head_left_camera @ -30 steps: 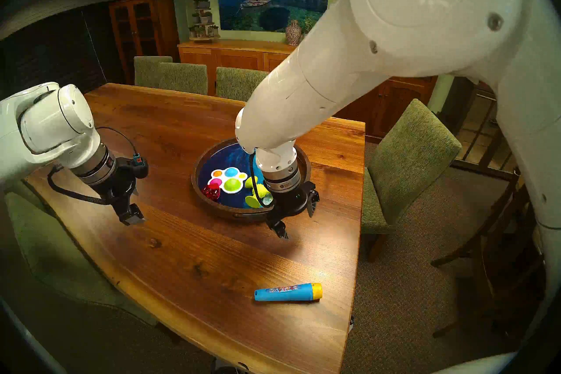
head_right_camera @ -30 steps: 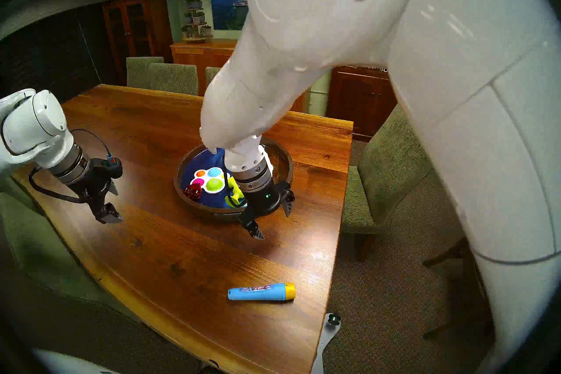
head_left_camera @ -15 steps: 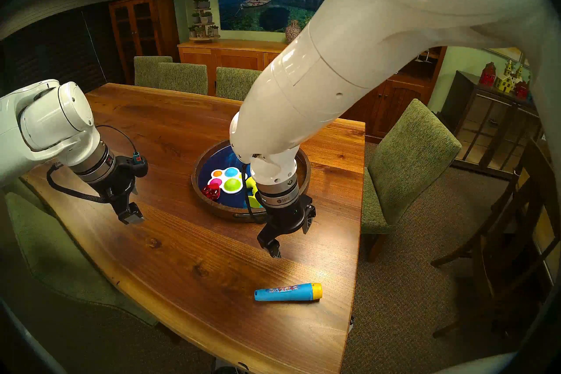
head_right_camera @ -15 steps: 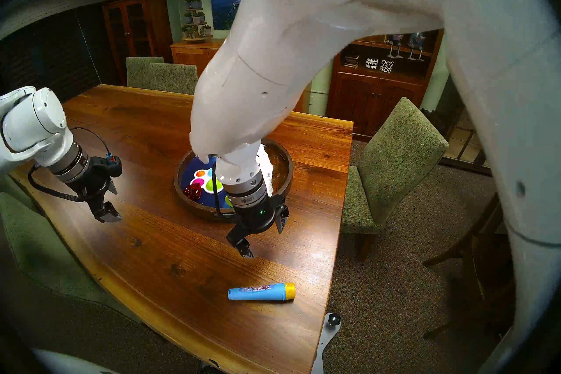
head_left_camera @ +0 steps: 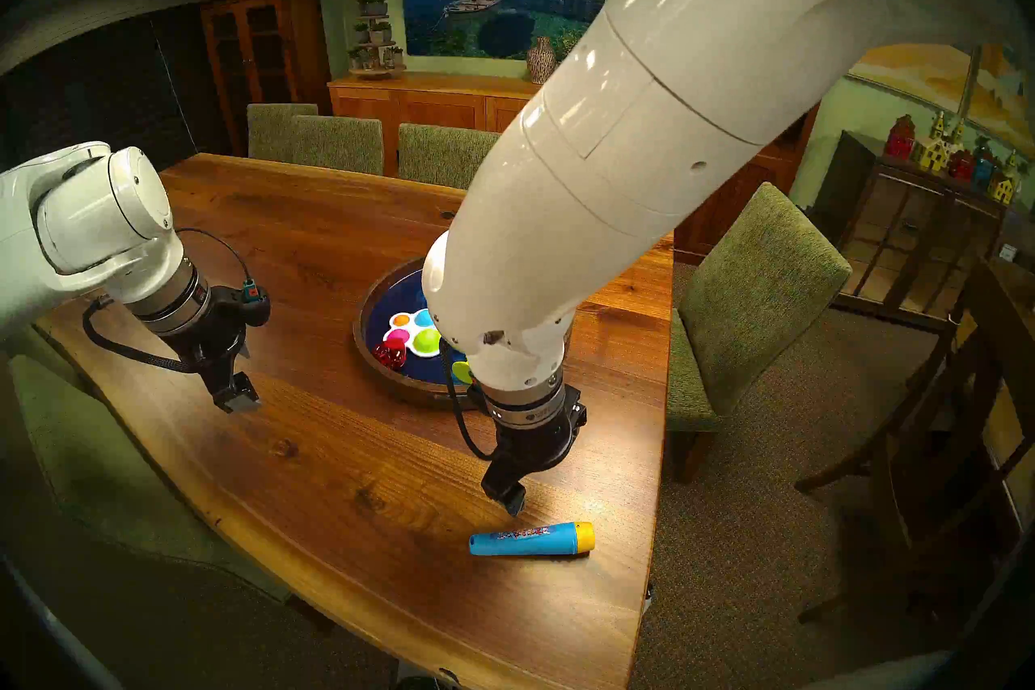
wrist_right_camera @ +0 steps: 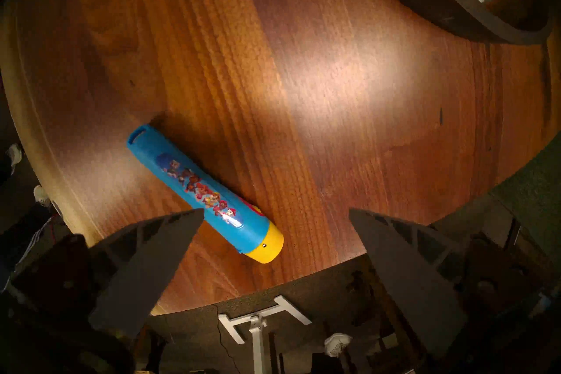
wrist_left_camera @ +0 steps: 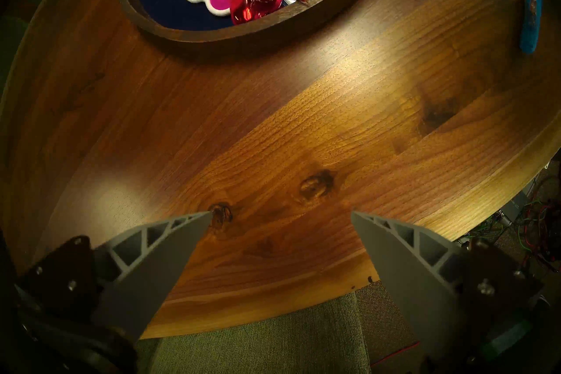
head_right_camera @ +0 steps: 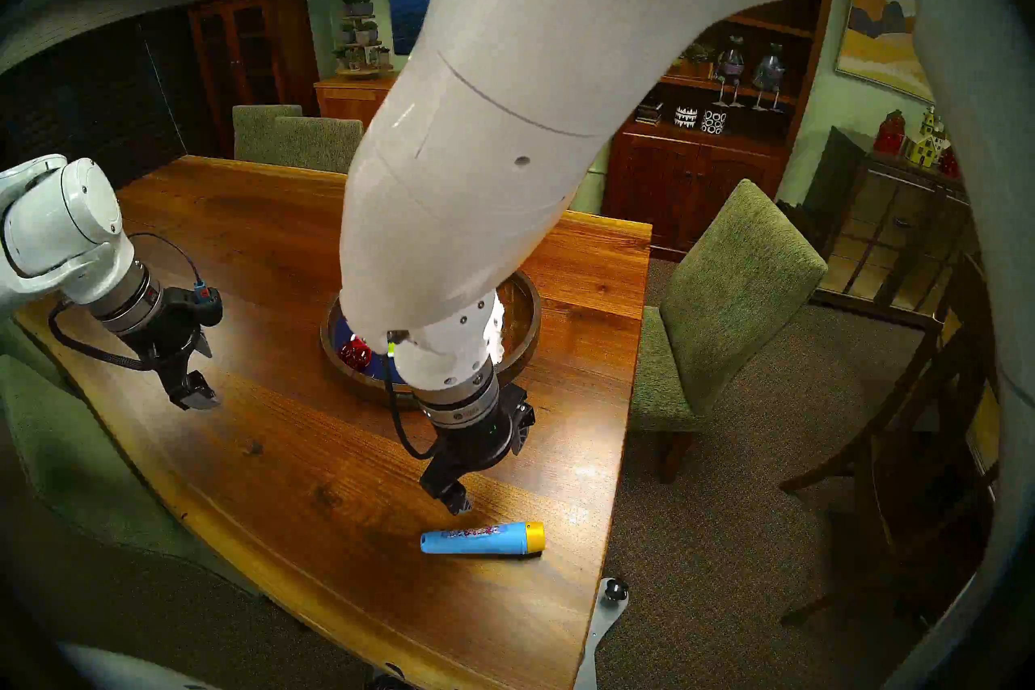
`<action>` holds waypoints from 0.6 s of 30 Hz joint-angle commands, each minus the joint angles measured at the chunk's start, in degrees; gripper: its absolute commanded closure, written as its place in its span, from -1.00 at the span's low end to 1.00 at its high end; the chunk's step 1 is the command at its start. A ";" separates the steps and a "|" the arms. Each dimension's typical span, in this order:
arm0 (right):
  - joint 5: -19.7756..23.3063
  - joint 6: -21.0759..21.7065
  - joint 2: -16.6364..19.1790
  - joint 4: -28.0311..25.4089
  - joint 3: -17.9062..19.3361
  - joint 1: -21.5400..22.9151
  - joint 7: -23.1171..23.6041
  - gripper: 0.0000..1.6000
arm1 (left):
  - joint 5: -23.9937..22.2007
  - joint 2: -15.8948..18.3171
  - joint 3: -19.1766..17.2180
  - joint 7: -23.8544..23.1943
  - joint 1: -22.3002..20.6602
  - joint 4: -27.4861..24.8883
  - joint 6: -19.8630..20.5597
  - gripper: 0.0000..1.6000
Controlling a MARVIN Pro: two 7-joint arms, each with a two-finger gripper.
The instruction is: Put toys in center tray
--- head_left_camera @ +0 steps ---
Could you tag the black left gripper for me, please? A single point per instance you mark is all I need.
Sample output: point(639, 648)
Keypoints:
point(214, 333)

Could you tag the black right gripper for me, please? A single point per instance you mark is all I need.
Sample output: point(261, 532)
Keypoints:
point(534, 442)

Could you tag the lime green suction cup toy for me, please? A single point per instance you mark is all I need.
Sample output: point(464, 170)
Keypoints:
point(462, 371)

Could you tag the red translucent heart toy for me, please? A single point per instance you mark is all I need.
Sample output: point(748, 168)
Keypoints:
point(390, 355)

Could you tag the white multicolour pop bubble toy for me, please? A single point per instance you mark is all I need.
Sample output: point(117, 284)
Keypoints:
point(420, 341)

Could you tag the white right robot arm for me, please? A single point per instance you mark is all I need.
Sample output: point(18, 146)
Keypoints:
point(687, 90)

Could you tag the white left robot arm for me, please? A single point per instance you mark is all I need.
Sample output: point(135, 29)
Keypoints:
point(48, 236)

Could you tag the round wooden blue resin tray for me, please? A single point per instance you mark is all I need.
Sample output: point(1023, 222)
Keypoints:
point(388, 308)

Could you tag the blue tube toy yellow cap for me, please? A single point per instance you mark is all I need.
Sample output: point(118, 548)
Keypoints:
point(525, 539)

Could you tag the green upholstered dining chair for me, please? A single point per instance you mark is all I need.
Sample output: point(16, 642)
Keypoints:
point(340, 145)
point(752, 292)
point(441, 155)
point(89, 470)
point(271, 130)

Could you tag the dark window blind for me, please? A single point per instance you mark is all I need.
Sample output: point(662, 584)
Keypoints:
point(105, 98)

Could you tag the light wooden sideboard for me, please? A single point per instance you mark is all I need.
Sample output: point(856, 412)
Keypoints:
point(420, 102)

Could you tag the wooden glass door cabinet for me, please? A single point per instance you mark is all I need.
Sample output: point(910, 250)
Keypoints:
point(303, 42)

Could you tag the dark wooden chair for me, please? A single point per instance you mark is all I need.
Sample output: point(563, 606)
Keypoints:
point(889, 486)

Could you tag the tiered stand with potted plants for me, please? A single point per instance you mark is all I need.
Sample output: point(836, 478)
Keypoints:
point(373, 33)

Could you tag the brown patterned vase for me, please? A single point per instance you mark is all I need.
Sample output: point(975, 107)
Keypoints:
point(542, 62)

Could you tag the dark glass front console table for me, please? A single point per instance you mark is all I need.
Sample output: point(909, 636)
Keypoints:
point(906, 236)

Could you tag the cream miniature church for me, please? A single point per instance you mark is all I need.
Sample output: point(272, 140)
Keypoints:
point(934, 151)

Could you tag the small red miniature house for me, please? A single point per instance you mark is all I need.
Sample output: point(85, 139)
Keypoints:
point(961, 164)

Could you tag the blue miniature house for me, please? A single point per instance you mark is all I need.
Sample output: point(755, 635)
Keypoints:
point(983, 169)

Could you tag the abstract landscape painting panel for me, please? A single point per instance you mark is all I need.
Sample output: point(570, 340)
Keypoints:
point(1007, 98)
point(914, 78)

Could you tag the yellow miniature house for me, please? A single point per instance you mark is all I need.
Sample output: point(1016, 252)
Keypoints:
point(1001, 189)

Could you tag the white metal bracket black knob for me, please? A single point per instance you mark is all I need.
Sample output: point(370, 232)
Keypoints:
point(648, 595)

